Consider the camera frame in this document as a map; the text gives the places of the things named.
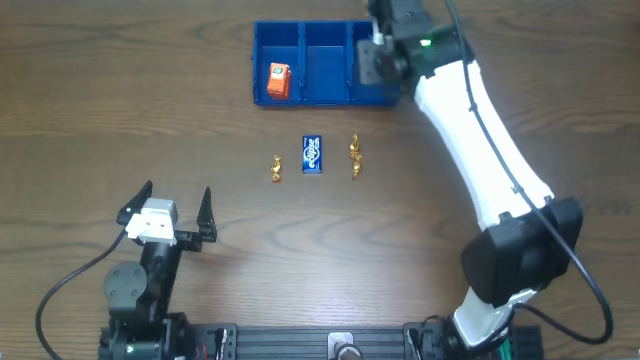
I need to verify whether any blue tray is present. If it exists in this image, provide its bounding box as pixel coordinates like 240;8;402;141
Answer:
252;19;402;108

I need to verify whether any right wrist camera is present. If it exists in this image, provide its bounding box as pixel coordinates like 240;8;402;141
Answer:
356;32;396;86

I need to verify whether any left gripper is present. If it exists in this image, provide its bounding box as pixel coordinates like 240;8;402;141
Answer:
116;179;219;253

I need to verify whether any blue candy pack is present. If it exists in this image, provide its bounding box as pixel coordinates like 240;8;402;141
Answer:
301;134;323;175

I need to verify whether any orange candy box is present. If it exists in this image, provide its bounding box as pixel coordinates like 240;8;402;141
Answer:
266;61;293;101

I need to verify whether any black cable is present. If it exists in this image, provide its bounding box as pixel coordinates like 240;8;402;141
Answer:
34;227;129;360
442;0;615;346

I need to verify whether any mounting rail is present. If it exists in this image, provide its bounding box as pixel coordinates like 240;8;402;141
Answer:
98;309;545;360

